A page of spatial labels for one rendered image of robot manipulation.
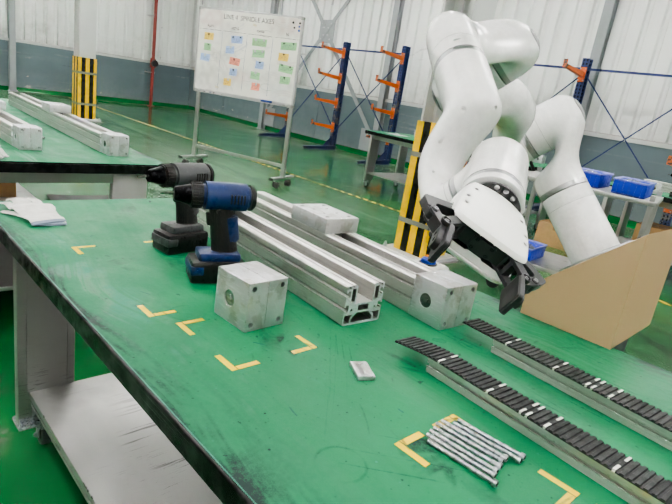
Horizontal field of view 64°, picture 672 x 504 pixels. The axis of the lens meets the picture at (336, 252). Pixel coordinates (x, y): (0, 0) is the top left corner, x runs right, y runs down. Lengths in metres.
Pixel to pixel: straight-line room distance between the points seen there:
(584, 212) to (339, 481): 0.96
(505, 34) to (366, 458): 0.79
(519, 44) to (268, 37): 5.77
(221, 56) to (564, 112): 5.99
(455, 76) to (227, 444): 0.63
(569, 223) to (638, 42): 7.73
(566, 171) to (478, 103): 0.63
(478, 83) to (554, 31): 8.73
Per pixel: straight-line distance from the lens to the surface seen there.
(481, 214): 0.63
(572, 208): 1.44
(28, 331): 1.82
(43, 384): 1.92
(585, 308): 1.32
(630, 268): 1.28
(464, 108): 0.86
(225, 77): 7.10
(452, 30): 1.00
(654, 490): 0.83
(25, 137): 2.67
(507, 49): 1.11
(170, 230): 1.37
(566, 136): 1.47
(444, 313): 1.14
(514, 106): 1.29
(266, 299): 1.00
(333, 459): 0.73
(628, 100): 8.96
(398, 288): 1.22
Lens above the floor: 1.22
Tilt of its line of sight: 16 degrees down
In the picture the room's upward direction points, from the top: 9 degrees clockwise
